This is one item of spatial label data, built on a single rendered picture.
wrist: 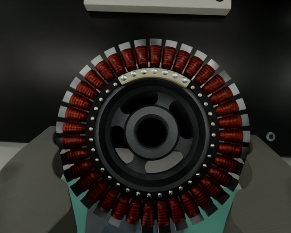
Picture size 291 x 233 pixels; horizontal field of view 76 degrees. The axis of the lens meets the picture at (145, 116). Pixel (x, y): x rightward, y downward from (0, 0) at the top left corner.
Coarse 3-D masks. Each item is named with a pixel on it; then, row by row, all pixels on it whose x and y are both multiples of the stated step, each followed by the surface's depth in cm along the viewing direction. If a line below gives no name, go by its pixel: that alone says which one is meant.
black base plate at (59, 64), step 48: (0, 0) 21; (48, 0) 20; (240, 0) 20; (288, 0) 20; (0, 48) 20; (48, 48) 20; (96, 48) 20; (240, 48) 20; (288, 48) 19; (0, 96) 20; (48, 96) 20; (144, 96) 19; (240, 96) 19; (288, 96) 19; (144, 144) 19; (240, 144) 19; (288, 144) 19
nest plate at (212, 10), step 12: (84, 0) 19; (96, 0) 19; (108, 0) 19; (120, 0) 19; (132, 0) 19; (144, 0) 19; (156, 0) 19; (168, 0) 19; (180, 0) 19; (192, 0) 19; (204, 0) 19; (216, 0) 19; (228, 0) 19; (144, 12) 20; (156, 12) 20; (168, 12) 20; (180, 12) 20; (192, 12) 20; (204, 12) 19; (216, 12) 19
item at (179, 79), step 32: (96, 64) 11; (128, 64) 11; (160, 64) 11; (192, 64) 11; (64, 96) 11; (96, 96) 11; (128, 96) 13; (160, 96) 13; (192, 96) 11; (224, 96) 10; (64, 128) 10; (96, 128) 11; (128, 128) 11; (192, 128) 13; (224, 128) 11; (64, 160) 11; (96, 160) 10; (192, 160) 12; (224, 160) 10; (96, 192) 10; (128, 192) 10; (160, 192) 10; (192, 192) 10; (224, 192) 10; (128, 224) 10; (160, 224) 10; (192, 224) 10
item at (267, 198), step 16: (256, 144) 10; (256, 160) 9; (272, 160) 9; (240, 176) 10; (256, 176) 8; (272, 176) 8; (288, 176) 8; (240, 192) 7; (256, 192) 7; (272, 192) 7; (288, 192) 7; (240, 208) 7; (256, 208) 7; (272, 208) 7; (288, 208) 7; (240, 224) 6; (256, 224) 6; (272, 224) 6; (288, 224) 6
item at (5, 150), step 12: (0, 144) 22; (12, 144) 22; (24, 144) 22; (0, 156) 22; (12, 156) 22; (120, 156) 21; (132, 156) 21; (168, 156) 21; (180, 156) 21; (0, 168) 21; (156, 168) 21; (168, 168) 21
